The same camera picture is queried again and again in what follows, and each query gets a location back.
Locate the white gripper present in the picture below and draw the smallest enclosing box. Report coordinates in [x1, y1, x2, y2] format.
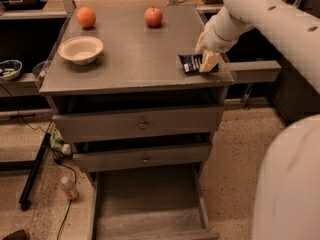
[195, 15, 238, 73]

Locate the dark blue rxbar wrapper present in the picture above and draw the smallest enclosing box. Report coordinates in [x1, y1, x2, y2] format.
[179, 54, 218, 74]

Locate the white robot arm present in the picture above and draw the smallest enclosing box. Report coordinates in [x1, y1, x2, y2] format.
[196, 0, 320, 240]

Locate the brass top drawer knob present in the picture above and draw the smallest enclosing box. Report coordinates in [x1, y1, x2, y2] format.
[139, 121, 148, 130]

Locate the brass drawer knob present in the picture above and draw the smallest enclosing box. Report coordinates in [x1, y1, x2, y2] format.
[139, 121, 148, 130]
[142, 156, 150, 164]

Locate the grey drawer cabinet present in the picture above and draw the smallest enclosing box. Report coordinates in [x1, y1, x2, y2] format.
[38, 5, 235, 240]

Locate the brass middle drawer knob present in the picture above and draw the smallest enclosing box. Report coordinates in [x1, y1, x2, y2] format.
[142, 156, 150, 164]

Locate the grey top drawer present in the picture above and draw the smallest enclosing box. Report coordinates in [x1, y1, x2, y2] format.
[53, 105, 224, 143]

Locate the grey drawer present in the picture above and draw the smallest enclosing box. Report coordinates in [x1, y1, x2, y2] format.
[73, 143, 212, 173]
[53, 105, 224, 143]
[88, 165, 220, 240]

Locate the grey middle drawer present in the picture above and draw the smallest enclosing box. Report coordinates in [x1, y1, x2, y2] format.
[73, 143, 212, 173]

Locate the grey bottom drawer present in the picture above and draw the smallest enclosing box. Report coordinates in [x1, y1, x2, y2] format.
[88, 165, 220, 240]

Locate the red apple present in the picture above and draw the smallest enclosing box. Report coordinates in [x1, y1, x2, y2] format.
[144, 7, 163, 27]

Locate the white bowl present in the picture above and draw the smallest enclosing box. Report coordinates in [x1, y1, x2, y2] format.
[58, 36, 104, 65]

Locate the clear plastic container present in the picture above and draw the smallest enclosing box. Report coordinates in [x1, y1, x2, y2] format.
[32, 61, 51, 89]

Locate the green white bottle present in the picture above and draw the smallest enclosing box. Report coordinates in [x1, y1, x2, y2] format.
[50, 129, 72, 157]

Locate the clear plastic bottle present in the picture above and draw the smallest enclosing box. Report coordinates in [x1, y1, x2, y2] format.
[61, 177, 78, 200]

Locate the blue patterned bowl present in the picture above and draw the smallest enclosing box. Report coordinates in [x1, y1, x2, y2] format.
[0, 60, 23, 80]

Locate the black stand leg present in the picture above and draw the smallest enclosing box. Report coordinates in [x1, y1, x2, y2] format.
[19, 133, 51, 211]

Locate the dark shoe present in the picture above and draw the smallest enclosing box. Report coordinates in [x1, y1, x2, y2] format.
[2, 230, 29, 240]

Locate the black floor cable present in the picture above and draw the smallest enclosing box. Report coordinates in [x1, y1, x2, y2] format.
[0, 83, 78, 240]

